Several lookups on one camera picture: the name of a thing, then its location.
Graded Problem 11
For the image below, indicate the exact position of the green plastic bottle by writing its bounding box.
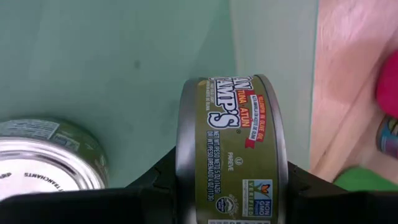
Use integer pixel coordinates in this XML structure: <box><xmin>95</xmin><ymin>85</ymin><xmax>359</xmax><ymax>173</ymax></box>
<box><xmin>332</xmin><ymin>166</ymin><xmax>398</xmax><ymax>192</ymax></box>

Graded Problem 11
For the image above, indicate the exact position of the blue label salmon can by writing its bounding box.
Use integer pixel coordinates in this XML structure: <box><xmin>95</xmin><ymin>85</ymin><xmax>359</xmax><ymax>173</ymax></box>
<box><xmin>375</xmin><ymin>114</ymin><xmax>398</xmax><ymax>159</ymax></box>

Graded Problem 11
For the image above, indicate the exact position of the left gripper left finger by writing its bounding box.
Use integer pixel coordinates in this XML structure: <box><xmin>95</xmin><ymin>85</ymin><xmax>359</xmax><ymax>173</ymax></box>
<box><xmin>124</xmin><ymin>146</ymin><xmax>178</xmax><ymax>224</ymax></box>

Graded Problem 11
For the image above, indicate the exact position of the red bell pepper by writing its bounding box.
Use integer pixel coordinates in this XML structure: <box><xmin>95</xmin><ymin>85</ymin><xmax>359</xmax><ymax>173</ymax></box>
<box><xmin>374</xmin><ymin>51</ymin><xmax>398</xmax><ymax>121</ymax></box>

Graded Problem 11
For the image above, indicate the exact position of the teal cutting mat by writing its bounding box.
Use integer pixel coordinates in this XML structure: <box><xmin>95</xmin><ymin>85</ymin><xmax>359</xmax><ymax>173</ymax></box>
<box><xmin>0</xmin><ymin>0</ymin><xmax>320</xmax><ymax>189</ymax></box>

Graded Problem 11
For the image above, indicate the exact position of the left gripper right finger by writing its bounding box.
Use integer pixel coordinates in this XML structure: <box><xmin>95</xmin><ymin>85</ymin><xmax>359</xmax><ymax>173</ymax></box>
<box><xmin>287</xmin><ymin>161</ymin><xmax>368</xmax><ymax>224</ymax></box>

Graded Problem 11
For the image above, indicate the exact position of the green label tuna can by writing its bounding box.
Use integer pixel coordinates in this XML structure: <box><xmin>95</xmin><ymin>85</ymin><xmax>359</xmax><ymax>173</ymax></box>
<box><xmin>0</xmin><ymin>117</ymin><xmax>109</xmax><ymax>202</ymax></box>
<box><xmin>175</xmin><ymin>73</ymin><xmax>290</xmax><ymax>224</ymax></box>

